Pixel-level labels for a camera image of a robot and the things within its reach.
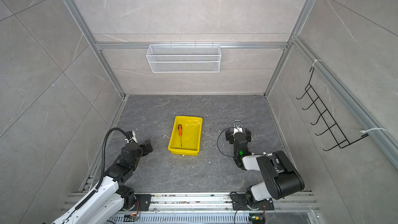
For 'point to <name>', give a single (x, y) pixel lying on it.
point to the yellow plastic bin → (185, 135)
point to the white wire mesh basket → (184, 58)
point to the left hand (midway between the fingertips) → (141, 139)
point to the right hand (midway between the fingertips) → (238, 127)
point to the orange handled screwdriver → (180, 127)
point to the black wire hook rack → (341, 141)
